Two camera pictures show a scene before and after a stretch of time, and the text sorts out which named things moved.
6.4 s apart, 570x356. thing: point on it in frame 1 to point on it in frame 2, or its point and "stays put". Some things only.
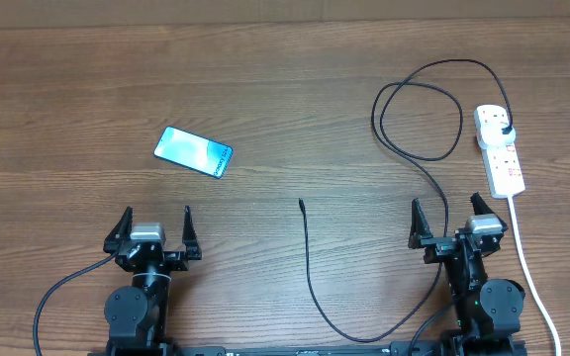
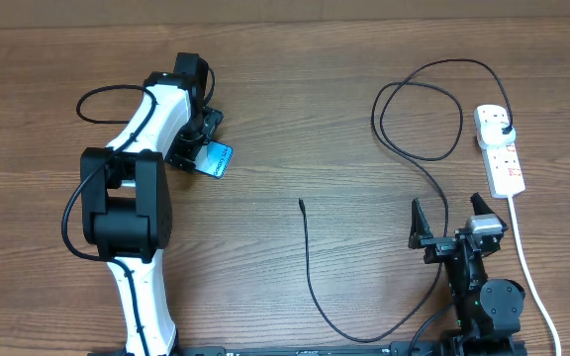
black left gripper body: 173,262 to 188,139
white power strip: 503,163 stays put
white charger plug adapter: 494,134 stays put
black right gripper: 439,246 stays put
